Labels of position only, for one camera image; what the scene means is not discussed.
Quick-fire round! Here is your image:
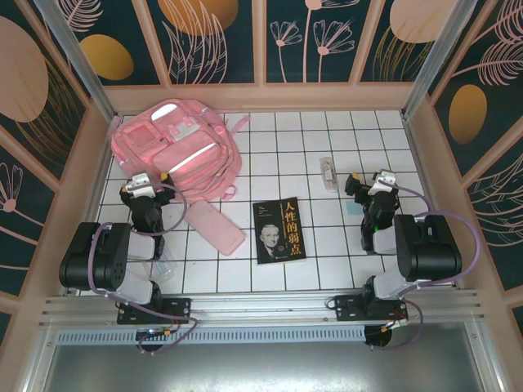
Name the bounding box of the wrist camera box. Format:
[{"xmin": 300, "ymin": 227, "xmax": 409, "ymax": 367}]
[
  {"xmin": 123, "ymin": 172, "xmax": 159, "ymax": 196},
  {"xmin": 367, "ymin": 169, "xmax": 398, "ymax": 196}
]

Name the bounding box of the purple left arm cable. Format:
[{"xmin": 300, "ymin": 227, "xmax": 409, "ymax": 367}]
[{"xmin": 87, "ymin": 182, "xmax": 200, "ymax": 355}]

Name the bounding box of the clear plastic bag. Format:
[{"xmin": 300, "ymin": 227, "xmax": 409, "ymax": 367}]
[{"xmin": 141, "ymin": 244, "xmax": 180, "ymax": 283}]

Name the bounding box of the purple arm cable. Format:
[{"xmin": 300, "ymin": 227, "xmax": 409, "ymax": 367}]
[
  {"xmin": 87, "ymin": 182, "xmax": 200, "ymax": 355},
  {"xmin": 369, "ymin": 183, "xmax": 482, "ymax": 352}
]

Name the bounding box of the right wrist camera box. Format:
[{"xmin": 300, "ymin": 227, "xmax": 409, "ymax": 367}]
[{"xmin": 367, "ymin": 169, "xmax": 398, "ymax": 196}]

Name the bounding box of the pink school backpack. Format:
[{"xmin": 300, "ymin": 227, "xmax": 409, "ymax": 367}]
[{"xmin": 110, "ymin": 98, "xmax": 251, "ymax": 201}]

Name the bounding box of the small clear plastic supply case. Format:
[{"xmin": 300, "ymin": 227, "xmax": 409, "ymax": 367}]
[{"xmin": 318, "ymin": 155, "xmax": 340, "ymax": 194}]

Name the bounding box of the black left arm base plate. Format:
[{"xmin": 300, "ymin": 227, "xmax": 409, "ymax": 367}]
[{"xmin": 117, "ymin": 296, "xmax": 193, "ymax": 326}]

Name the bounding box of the slotted grey cable duct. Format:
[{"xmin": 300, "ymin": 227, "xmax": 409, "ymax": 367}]
[{"xmin": 56, "ymin": 325, "xmax": 367, "ymax": 345}]

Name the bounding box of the aluminium mounting rail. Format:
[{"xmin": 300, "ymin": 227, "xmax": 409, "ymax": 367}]
[{"xmin": 38, "ymin": 289, "xmax": 489, "ymax": 327}]

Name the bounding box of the aluminium frame post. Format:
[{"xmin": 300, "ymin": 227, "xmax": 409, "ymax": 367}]
[
  {"xmin": 34, "ymin": 0, "xmax": 119, "ymax": 123},
  {"xmin": 400, "ymin": 0, "xmax": 477, "ymax": 119}
]

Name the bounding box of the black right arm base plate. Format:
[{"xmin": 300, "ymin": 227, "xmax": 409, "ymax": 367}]
[{"xmin": 333, "ymin": 294, "xmax": 409, "ymax": 323}]

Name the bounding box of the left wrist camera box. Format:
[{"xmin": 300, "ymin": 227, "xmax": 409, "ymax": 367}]
[{"xmin": 123, "ymin": 172, "xmax": 159, "ymax": 196}]

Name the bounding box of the black book with portrait cover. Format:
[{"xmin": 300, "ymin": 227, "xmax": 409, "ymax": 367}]
[{"xmin": 252, "ymin": 196, "xmax": 307, "ymax": 266}]

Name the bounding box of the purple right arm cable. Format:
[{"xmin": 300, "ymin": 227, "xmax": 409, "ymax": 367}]
[{"xmin": 369, "ymin": 183, "xmax": 482, "ymax": 352}]

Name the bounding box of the grey metal sheet panel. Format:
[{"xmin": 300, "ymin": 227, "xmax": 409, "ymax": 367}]
[{"xmin": 24, "ymin": 322, "xmax": 503, "ymax": 392}]

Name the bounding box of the pink pencil case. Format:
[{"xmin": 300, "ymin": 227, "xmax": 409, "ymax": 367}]
[{"xmin": 182, "ymin": 198, "xmax": 246, "ymax": 257}]

